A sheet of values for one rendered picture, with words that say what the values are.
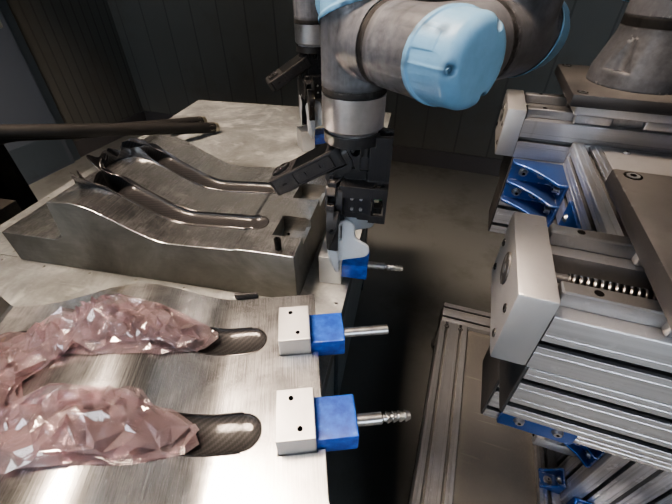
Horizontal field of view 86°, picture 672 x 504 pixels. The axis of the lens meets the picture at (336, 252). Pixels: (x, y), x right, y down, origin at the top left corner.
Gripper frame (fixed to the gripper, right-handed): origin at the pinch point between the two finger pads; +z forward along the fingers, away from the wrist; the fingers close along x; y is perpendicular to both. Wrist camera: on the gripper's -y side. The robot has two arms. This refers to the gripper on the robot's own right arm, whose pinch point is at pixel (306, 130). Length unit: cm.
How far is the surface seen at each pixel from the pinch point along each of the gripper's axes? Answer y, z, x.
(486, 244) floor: 104, 84, 24
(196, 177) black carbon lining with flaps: -29.0, -4.3, -26.3
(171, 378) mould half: -35, -3, -67
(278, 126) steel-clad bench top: -3.9, 4.9, 18.1
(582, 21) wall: 176, -9, 75
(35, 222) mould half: -56, -1, -27
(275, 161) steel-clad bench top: -10.3, 4.9, -5.5
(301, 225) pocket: -14.4, -2.6, -45.3
